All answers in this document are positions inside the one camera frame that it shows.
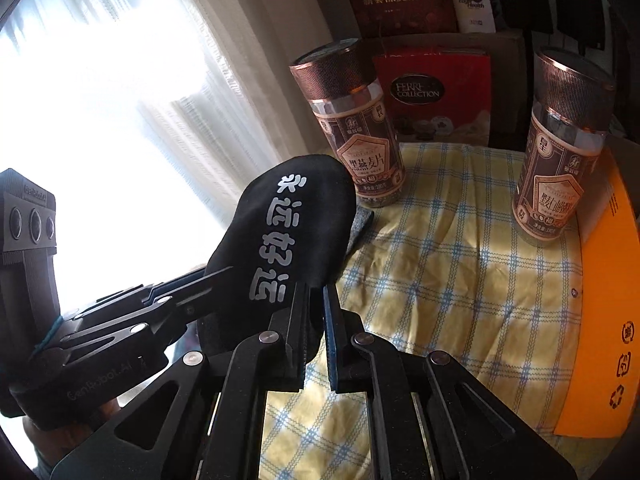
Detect brown oat jar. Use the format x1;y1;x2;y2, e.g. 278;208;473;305
512;47;615;244
290;38;406;208

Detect yellow checked cloth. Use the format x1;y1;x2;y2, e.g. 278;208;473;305
259;141;586;480

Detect white health product pack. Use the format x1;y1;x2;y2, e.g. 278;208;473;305
452;0;496;34

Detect white curtain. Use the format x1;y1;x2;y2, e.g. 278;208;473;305
1;0;330;314

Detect red Ferrero gift bag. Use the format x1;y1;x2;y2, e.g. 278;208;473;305
373;47;491;146

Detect left hand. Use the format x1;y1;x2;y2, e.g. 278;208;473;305
23;399;119;479

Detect orange cardboard box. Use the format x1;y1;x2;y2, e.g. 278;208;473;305
554;148;639;438

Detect black sock white characters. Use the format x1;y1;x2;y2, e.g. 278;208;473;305
198;154;357;356

